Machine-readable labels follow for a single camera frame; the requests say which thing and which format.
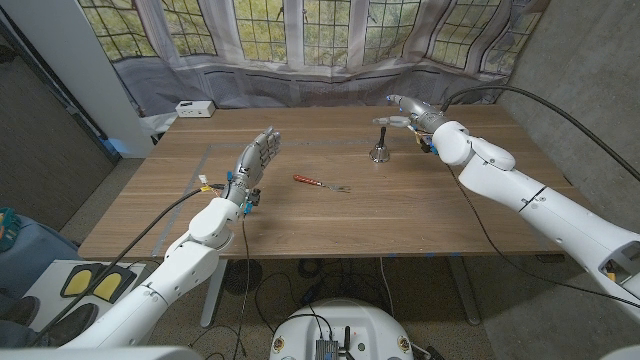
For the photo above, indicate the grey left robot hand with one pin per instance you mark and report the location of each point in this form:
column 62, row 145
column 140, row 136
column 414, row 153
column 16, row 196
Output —
column 248, row 164

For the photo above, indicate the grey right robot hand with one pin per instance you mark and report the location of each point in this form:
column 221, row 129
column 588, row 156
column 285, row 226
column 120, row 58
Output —
column 417, row 114

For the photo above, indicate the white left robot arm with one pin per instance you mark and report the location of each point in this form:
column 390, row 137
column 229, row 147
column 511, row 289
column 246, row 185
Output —
column 185, row 265

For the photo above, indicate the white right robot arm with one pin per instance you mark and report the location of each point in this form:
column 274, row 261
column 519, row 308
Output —
column 525, row 195

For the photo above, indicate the white power box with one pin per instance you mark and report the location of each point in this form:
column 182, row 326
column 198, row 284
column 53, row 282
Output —
column 195, row 108

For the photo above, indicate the printed window backdrop cloth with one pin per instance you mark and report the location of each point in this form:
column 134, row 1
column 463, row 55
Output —
column 280, row 85

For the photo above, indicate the round black floor fan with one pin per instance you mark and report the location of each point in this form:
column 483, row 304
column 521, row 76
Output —
column 243, row 276

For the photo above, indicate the white table leg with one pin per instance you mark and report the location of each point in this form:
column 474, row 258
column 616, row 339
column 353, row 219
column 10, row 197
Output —
column 212, row 295

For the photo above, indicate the white robot torso base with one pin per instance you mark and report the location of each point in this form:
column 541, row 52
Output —
column 345, row 320

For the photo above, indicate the yellow and black foot pedal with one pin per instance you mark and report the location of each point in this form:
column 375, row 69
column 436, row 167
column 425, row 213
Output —
column 109, row 286
column 79, row 282

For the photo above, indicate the grey table leg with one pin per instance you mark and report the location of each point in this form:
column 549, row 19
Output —
column 465, row 295

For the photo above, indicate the grey electronics box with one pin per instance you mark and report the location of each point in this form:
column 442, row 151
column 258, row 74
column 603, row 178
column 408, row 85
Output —
column 326, row 350

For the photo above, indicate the blue bag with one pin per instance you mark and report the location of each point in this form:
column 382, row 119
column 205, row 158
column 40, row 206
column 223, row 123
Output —
column 30, row 245

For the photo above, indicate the dark shoe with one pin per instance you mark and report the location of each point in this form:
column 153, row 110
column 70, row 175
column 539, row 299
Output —
column 72, row 325
column 20, row 310

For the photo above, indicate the white floor board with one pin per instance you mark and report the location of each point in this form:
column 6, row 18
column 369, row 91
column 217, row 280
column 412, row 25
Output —
column 50, row 305

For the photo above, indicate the teal object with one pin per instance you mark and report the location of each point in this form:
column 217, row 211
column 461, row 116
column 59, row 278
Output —
column 7, row 227

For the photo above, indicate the person leg in jeans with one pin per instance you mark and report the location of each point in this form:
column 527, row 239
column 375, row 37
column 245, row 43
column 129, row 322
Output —
column 20, row 341

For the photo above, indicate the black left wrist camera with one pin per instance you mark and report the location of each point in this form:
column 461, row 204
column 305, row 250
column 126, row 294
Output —
column 254, row 197

